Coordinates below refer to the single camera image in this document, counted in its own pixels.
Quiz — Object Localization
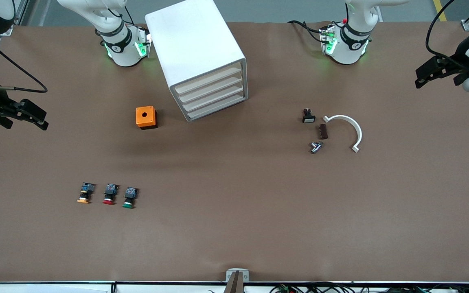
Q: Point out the green mushroom push button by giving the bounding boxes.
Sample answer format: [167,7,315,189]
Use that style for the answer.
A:
[122,187,139,209]

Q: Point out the white curved plastic arc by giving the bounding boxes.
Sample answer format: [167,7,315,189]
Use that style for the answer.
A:
[323,115,363,153]

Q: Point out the white table edge rail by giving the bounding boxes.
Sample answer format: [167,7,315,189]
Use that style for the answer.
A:
[0,281,469,293]

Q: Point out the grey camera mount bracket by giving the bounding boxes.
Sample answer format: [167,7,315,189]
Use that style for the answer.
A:
[223,269,250,293]

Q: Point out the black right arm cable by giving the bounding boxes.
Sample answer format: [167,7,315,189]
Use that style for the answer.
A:
[0,33,48,94]

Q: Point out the orange box with hole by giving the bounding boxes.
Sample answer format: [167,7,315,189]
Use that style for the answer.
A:
[136,106,158,130]

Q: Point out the tangled black cable bundle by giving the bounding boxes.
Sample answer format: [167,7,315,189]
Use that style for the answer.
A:
[269,282,469,293]

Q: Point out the red mushroom push button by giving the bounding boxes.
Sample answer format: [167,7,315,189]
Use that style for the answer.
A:
[103,183,119,205]

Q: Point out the yellow mushroom push button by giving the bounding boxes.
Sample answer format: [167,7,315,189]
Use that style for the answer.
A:
[77,182,96,204]

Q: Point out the black base cable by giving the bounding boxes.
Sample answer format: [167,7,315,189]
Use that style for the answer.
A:
[287,20,327,43]
[110,0,136,27]

